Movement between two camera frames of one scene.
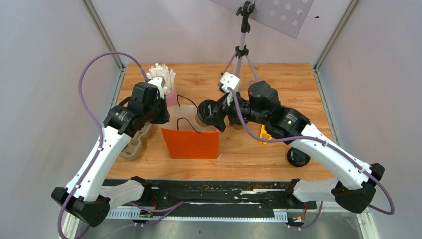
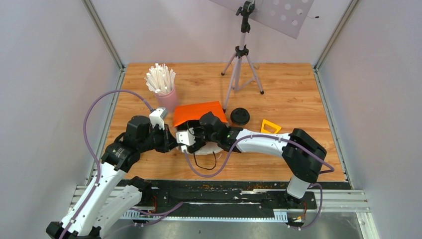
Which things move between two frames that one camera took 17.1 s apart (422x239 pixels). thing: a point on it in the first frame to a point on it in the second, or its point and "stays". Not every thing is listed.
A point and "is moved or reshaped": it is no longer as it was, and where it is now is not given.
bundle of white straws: (158, 69) stays
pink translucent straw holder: (171, 98) stays
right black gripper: (217, 118) to (198, 144)
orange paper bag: (185, 138) is moved or reshaped
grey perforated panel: (286, 16) stays
